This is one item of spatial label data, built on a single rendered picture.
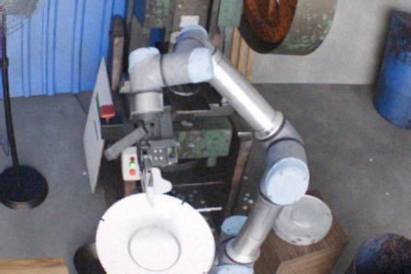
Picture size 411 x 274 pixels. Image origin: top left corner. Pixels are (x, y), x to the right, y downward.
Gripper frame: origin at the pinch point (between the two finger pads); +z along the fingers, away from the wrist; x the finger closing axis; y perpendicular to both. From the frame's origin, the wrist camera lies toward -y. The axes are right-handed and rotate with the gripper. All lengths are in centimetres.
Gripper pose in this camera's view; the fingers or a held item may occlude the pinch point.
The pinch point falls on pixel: (149, 202)
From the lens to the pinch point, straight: 113.2
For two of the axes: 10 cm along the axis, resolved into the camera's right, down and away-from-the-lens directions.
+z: 1.1, 9.8, -1.5
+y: 9.6, -0.6, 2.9
